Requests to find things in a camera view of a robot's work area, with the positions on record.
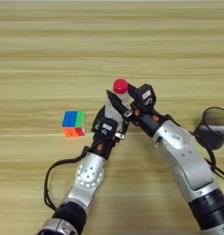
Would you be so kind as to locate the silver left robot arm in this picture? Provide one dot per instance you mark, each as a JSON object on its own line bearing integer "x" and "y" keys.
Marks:
{"x": 86, "y": 180}

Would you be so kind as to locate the clear bottle with red cap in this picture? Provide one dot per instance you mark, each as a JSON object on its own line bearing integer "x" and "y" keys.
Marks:
{"x": 120, "y": 85}

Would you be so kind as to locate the labelled box on right gripper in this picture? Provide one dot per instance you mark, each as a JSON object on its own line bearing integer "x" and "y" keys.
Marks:
{"x": 145, "y": 95}

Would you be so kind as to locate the colourful puzzle cube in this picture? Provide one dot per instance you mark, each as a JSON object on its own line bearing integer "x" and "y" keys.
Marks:
{"x": 73, "y": 122}

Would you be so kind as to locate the labelled box on gripper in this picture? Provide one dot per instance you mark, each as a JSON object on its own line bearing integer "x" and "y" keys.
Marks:
{"x": 145, "y": 95}
{"x": 108, "y": 127}

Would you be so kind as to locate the black white marker pen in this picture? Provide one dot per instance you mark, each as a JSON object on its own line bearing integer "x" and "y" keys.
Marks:
{"x": 218, "y": 128}

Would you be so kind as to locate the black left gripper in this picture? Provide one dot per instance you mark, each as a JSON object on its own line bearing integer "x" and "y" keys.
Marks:
{"x": 104, "y": 147}

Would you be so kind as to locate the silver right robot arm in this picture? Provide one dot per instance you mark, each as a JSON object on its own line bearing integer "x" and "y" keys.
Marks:
{"x": 184, "y": 159}

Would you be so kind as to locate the labelled box on left gripper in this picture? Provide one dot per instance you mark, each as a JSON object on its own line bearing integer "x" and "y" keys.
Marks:
{"x": 108, "y": 127}

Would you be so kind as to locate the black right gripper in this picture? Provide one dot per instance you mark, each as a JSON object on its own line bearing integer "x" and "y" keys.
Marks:
{"x": 147, "y": 122}

